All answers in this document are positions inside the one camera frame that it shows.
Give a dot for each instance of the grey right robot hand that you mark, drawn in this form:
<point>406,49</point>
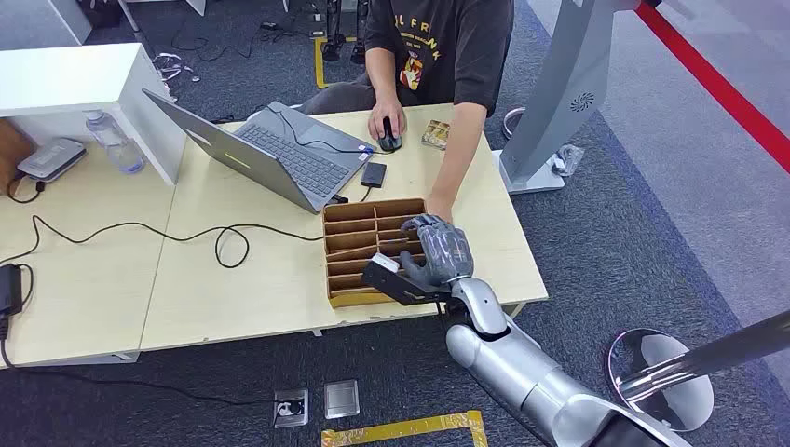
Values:
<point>447,250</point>

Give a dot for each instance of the person's left hand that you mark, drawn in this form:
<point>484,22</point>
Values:
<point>438,208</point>

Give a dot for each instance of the person's right hand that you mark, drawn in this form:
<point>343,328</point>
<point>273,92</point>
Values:
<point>378,120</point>

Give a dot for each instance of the black computer mouse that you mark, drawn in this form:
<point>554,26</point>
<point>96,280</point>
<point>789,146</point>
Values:
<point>390,142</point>

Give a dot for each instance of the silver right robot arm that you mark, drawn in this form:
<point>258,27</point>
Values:
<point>512,364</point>

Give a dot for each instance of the person's right forearm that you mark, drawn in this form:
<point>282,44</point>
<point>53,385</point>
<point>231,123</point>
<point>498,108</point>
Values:
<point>386,77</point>

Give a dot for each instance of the person's left forearm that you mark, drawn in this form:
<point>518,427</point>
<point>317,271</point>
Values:
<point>460,148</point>

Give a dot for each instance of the small printed card pack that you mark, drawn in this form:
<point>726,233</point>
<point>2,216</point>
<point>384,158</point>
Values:
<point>436,134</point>

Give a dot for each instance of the wooden card organizer box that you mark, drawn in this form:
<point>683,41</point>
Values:
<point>355,247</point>

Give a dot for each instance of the person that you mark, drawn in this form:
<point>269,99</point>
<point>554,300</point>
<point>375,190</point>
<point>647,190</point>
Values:
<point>438,43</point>

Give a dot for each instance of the black external drive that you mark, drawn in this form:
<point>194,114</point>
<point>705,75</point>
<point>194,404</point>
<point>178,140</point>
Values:
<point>373,174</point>

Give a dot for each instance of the grey open laptop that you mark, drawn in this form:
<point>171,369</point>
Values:
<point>290,157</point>

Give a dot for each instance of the clear plastic bag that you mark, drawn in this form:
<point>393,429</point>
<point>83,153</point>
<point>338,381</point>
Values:
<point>568,159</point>

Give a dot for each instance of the white kiosk stand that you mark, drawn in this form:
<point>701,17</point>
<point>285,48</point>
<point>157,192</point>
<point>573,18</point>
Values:
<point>555,92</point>

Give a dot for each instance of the metal floor cover plate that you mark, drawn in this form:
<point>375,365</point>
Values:
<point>341,399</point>

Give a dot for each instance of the floor power socket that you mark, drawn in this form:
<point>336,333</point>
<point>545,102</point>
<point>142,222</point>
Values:
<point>291,408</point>

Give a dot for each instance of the clear plastic water bottle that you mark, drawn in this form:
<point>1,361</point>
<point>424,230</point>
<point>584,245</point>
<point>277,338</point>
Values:
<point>114,142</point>

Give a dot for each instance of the chrome stanchion base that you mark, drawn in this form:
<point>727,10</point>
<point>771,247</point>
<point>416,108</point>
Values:
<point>679,404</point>

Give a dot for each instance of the red barrier belt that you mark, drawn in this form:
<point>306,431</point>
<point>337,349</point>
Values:
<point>716,86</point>

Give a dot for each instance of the white shelf cabinet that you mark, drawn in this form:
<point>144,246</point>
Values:
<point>74,86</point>

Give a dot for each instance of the grey router box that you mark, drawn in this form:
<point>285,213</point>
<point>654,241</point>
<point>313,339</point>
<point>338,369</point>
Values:
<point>51,159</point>

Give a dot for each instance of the black power adapter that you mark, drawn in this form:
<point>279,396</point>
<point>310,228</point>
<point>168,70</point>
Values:
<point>9,289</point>

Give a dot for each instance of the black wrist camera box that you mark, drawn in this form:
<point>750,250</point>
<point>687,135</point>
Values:
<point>395,284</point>

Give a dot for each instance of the yellow floor tape frame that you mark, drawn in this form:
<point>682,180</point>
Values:
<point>318,62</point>
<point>407,428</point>

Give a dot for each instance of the chrome stanchion post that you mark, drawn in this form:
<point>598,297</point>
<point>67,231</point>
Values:
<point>710,358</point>

